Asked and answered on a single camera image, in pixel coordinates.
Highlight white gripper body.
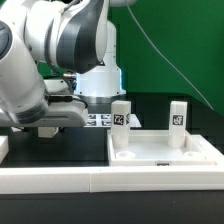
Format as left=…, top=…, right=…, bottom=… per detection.
left=0, top=79, right=88, bottom=127

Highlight white square table top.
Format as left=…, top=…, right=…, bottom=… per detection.
left=107, top=130, right=224, bottom=166

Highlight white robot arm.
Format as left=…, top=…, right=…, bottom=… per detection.
left=0, top=0, right=137, bottom=127

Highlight white marker sheet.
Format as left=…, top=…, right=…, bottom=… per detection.
left=86, top=114, right=141, bottom=128

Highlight white U-shaped fence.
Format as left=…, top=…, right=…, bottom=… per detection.
left=0, top=134, right=224, bottom=195

